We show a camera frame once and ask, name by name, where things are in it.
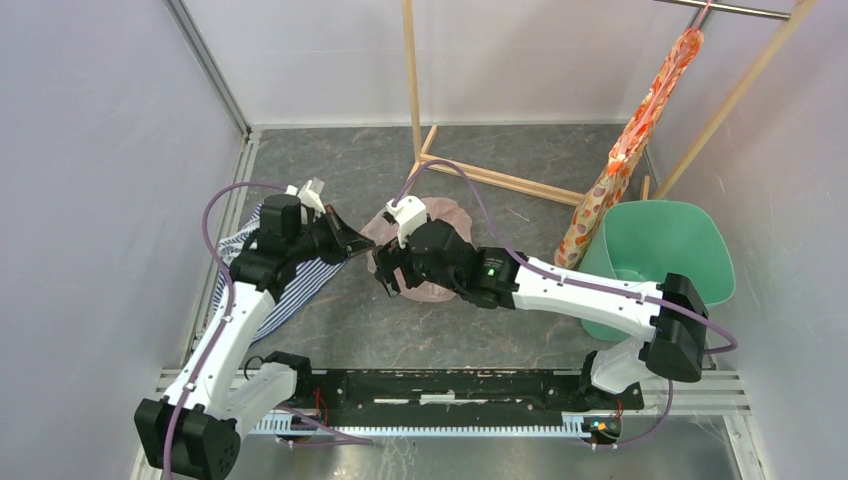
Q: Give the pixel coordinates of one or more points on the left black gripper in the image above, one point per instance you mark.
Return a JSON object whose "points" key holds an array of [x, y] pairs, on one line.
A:
{"points": [[346, 242]]}

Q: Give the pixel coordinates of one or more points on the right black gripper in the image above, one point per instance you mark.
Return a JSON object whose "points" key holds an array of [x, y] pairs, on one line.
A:
{"points": [[388, 257]]}

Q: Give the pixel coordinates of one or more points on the pink translucent trash bag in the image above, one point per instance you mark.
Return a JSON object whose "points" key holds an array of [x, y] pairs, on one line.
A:
{"points": [[381, 231]]}

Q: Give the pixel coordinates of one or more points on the green plastic trash bin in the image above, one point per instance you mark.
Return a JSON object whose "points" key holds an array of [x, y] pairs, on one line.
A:
{"points": [[643, 241]]}

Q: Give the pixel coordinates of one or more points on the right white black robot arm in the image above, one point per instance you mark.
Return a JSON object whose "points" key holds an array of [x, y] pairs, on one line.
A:
{"points": [[663, 321]]}

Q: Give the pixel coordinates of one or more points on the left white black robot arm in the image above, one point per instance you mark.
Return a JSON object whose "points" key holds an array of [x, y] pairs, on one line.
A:
{"points": [[196, 428]]}

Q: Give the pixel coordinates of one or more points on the blue white striped cloth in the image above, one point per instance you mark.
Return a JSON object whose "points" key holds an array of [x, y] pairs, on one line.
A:
{"points": [[311, 277]]}

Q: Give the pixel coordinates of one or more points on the floral orange hanging bag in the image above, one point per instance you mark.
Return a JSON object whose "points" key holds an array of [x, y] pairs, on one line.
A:
{"points": [[625, 154]]}

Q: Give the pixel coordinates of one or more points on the metal hanging rod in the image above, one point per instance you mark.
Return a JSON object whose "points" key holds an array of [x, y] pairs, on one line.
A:
{"points": [[731, 9]]}

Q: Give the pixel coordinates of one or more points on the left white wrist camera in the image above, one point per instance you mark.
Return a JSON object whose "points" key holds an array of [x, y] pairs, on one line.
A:
{"points": [[310, 197]]}

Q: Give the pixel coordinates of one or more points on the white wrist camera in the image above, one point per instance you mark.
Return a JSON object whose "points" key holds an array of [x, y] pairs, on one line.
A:
{"points": [[310, 197], [409, 213]]}

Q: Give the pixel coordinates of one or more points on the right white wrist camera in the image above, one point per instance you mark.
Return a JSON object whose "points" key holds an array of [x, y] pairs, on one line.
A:
{"points": [[409, 213]]}

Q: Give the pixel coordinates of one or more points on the metal corner post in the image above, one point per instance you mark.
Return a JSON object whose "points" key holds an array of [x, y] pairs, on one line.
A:
{"points": [[205, 58]]}

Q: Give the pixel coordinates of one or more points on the wooden clothes rack frame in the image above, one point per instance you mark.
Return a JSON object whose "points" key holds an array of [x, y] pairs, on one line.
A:
{"points": [[423, 160]]}

